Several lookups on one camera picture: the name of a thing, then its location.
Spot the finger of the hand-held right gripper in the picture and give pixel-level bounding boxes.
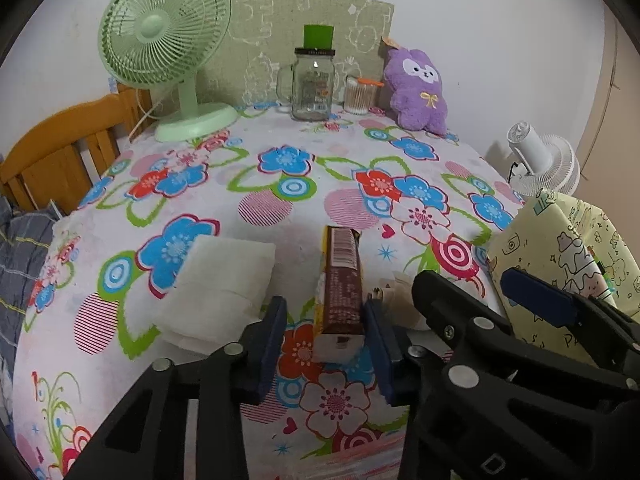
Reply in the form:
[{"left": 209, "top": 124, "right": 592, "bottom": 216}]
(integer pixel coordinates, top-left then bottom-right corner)
[
  {"left": 411, "top": 270, "right": 640, "bottom": 441},
  {"left": 501, "top": 267, "right": 640, "bottom": 361}
]

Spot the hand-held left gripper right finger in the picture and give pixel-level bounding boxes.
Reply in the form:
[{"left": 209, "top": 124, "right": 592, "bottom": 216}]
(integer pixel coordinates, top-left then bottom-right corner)
[{"left": 364, "top": 299, "right": 426, "bottom": 407}]

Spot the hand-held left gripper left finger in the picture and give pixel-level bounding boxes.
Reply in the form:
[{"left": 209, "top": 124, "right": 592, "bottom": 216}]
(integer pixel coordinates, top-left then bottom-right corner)
[{"left": 65, "top": 296, "right": 288, "bottom": 480}]

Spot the yellow cartoon print box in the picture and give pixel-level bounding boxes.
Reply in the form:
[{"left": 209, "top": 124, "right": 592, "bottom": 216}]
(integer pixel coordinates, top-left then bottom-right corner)
[{"left": 487, "top": 187, "right": 640, "bottom": 356}]

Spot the brown snack box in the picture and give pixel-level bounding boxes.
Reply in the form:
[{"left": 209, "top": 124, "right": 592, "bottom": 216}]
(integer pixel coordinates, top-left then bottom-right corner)
[{"left": 312, "top": 225, "right": 368, "bottom": 363}]

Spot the beige sock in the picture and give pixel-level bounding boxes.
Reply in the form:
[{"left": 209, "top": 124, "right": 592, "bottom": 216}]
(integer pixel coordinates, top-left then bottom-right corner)
[{"left": 372, "top": 270, "right": 431, "bottom": 331}]

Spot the white folded cloth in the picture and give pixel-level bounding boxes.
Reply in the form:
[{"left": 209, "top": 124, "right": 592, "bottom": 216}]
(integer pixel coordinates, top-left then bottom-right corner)
[{"left": 152, "top": 235, "right": 277, "bottom": 356}]

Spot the white clip fan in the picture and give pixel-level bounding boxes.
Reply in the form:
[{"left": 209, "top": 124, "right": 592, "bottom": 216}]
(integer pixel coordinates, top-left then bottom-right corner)
[{"left": 505, "top": 121, "right": 581, "bottom": 198}]

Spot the floral tablecloth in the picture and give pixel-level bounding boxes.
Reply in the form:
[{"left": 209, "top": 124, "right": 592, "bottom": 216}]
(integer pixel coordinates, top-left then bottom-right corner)
[{"left": 12, "top": 102, "right": 531, "bottom": 480}]

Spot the beige door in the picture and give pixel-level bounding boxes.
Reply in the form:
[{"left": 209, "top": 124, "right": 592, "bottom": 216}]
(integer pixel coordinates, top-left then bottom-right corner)
[{"left": 575, "top": 7, "right": 640, "bottom": 171}]

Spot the purple plush bunny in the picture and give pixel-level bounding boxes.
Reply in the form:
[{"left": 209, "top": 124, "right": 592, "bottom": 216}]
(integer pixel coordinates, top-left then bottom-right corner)
[{"left": 382, "top": 37, "right": 449, "bottom": 136}]

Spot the cotton swab jar orange lid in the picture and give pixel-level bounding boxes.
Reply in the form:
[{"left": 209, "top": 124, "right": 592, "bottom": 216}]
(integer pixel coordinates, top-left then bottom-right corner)
[{"left": 343, "top": 75, "right": 385, "bottom": 116}]

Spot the glass jar with green lid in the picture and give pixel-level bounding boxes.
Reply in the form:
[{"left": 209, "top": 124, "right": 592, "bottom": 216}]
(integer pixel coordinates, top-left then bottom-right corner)
[{"left": 276, "top": 24, "right": 337, "bottom": 122}]

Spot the grey plaid blanket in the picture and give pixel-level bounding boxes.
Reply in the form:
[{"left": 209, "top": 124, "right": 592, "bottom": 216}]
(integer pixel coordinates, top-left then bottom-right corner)
[{"left": 0, "top": 197, "right": 63, "bottom": 356}]

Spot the green patterned board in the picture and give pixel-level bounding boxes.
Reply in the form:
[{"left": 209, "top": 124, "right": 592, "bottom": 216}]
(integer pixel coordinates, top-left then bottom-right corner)
[{"left": 227, "top": 0, "right": 395, "bottom": 108}]

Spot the green desk fan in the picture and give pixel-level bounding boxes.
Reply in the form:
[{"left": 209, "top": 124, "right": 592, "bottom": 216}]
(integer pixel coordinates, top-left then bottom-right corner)
[{"left": 97, "top": 0, "right": 240, "bottom": 143}]

